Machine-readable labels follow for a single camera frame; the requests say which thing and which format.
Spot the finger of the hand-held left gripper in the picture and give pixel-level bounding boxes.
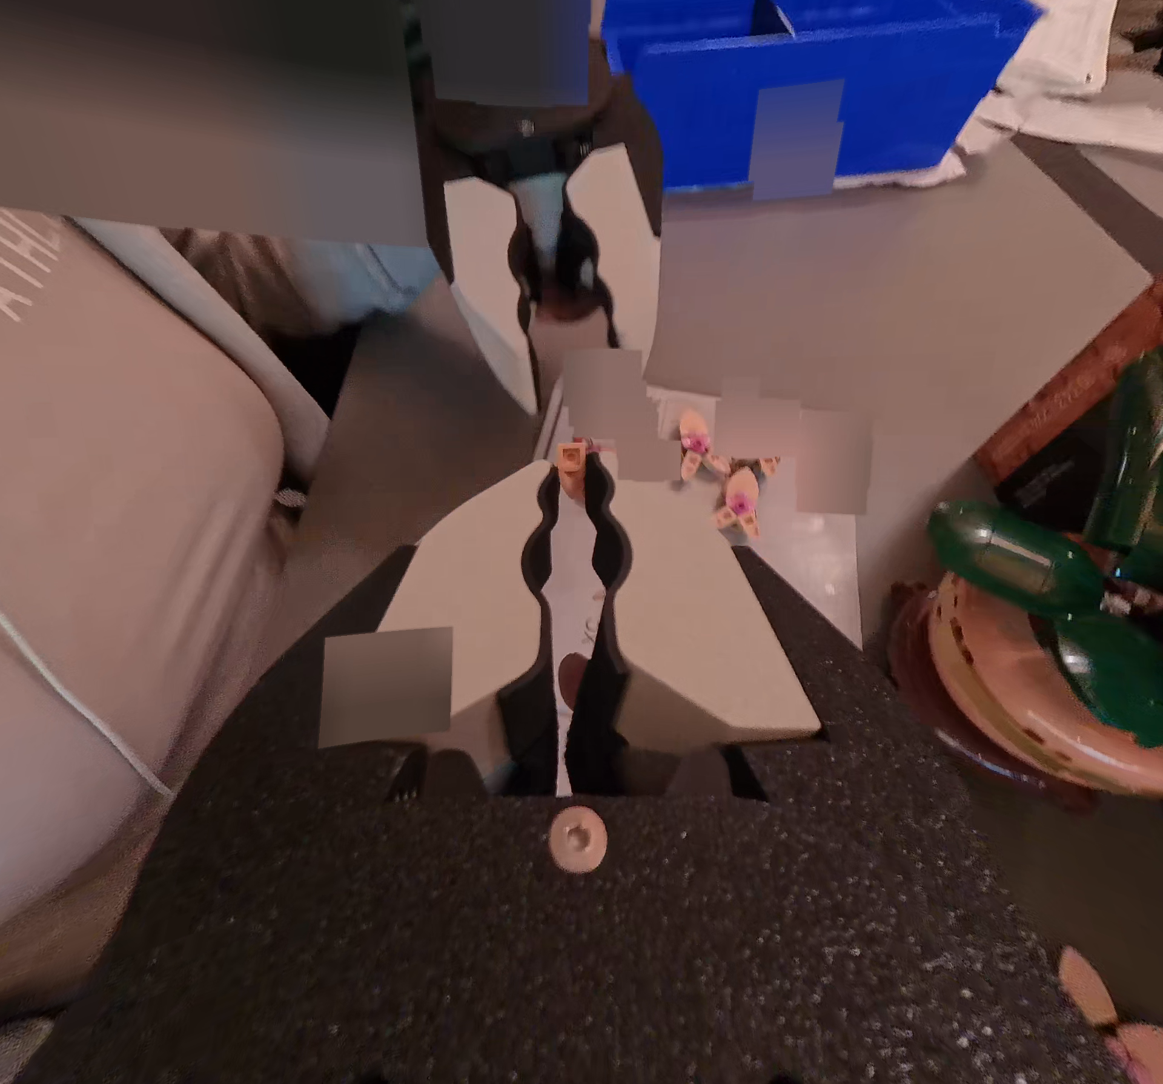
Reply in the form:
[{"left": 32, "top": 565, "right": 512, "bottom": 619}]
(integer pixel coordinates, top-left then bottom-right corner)
[
  {"left": 443, "top": 183, "right": 541, "bottom": 420},
  {"left": 564, "top": 147, "right": 662, "bottom": 352}
]

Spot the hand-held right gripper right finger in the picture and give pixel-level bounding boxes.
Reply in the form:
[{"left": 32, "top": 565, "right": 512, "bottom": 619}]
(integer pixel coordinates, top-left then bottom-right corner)
[{"left": 567, "top": 452, "right": 825, "bottom": 800}]

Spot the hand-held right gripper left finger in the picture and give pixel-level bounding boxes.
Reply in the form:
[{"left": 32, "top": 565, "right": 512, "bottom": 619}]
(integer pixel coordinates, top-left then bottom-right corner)
[{"left": 376, "top": 462, "right": 559, "bottom": 797}]

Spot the grey desk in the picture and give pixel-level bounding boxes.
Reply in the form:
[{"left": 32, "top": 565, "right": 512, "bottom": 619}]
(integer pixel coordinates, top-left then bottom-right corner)
[{"left": 272, "top": 67, "right": 1163, "bottom": 1084}]

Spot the pale blue cloth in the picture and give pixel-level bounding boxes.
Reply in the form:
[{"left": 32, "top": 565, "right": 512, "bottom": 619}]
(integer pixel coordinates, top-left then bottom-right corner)
[{"left": 272, "top": 234, "right": 448, "bottom": 325}]

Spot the white instruction booklet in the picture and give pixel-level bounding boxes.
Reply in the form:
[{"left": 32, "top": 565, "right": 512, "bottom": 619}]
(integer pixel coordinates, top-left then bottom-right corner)
[{"left": 535, "top": 376, "right": 865, "bottom": 650}]

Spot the pink and tan brick flower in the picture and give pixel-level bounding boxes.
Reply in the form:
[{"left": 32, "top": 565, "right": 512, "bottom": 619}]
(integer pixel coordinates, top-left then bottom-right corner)
[
  {"left": 676, "top": 409, "right": 730, "bottom": 485},
  {"left": 712, "top": 460, "right": 767, "bottom": 543}
]

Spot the blue plastic bin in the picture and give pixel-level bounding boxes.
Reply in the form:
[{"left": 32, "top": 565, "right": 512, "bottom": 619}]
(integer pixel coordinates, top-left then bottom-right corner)
[{"left": 601, "top": 0, "right": 1046, "bottom": 195}]

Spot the brick cactus plant with pot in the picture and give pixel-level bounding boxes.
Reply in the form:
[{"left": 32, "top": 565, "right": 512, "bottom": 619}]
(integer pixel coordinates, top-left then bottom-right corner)
[{"left": 888, "top": 348, "right": 1163, "bottom": 808}]

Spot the person's grey shirt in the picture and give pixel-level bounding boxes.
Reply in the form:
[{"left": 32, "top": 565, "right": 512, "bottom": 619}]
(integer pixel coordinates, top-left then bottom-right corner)
[{"left": 0, "top": 208, "right": 330, "bottom": 1013}]

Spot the black printed packet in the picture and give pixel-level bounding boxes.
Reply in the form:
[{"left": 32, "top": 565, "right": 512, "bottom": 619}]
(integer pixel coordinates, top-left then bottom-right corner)
[{"left": 994, "top": 416, "right": 1119, "bottom": 533}]

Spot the brown printed box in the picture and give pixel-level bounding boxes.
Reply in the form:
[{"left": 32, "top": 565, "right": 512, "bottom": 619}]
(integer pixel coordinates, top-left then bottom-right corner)
[{"left": 974, "top": 280, "right": 1163, "bottom": 486}]

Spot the white cord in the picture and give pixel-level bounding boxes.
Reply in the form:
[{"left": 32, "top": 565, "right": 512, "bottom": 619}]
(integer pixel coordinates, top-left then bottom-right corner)
[{"left": 0, "top": 610, "right": 175, "bottom": 801}]

